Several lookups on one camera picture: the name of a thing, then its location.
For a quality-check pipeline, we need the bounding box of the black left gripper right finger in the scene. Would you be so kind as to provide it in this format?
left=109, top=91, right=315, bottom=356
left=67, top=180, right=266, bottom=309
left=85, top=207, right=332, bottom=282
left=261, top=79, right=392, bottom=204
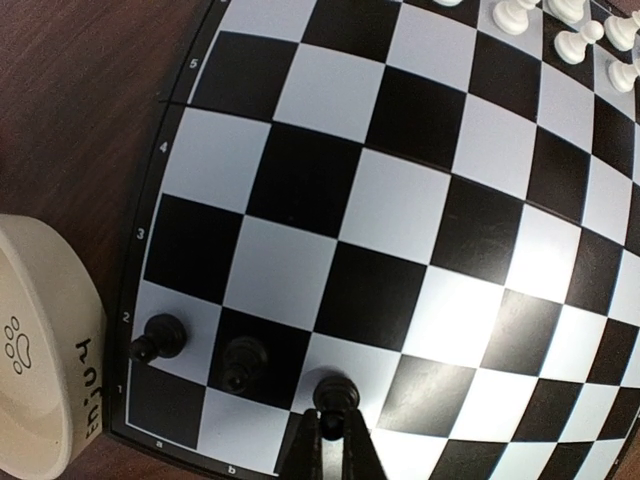
left=342, top=409, right=387, bottom=480

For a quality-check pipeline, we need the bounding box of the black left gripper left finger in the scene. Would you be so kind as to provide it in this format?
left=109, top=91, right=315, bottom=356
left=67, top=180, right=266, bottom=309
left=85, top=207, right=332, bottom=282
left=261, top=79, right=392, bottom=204
left=275, top=408, right=323, bottom=479

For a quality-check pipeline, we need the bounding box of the black pawn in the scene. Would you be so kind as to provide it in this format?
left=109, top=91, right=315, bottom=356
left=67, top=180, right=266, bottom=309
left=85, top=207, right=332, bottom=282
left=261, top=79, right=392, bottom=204
left=129, top=313, right=187, bottom=364
left=313, top=375, right=360, bottom=441
left=221, top=336, right=268, bottom=394

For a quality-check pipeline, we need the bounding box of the white chess piece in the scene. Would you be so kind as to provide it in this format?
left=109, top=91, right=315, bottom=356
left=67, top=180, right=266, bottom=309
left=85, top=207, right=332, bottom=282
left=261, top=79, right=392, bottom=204
left=604, top=11, right=640, bottom=51
left=608, top=59, right=639, bottom=93

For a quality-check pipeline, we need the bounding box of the black white chessboard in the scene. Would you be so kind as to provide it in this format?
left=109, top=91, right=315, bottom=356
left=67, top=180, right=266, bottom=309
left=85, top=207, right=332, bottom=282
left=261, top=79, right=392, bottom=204
left=107, top=1, right=639, bottom=479

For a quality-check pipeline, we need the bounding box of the cream cat-shaped bowl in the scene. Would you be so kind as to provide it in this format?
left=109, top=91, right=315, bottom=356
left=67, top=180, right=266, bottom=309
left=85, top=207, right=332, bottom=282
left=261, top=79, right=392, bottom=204
left=1, top=214, right=107, bottom=479

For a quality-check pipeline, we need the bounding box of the white pawn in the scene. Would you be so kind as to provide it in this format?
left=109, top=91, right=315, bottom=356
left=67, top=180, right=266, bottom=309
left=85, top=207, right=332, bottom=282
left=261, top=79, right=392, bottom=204
left=554, top=21, right=604, bottom=65
left=492, top=0, right=539, bottom=35

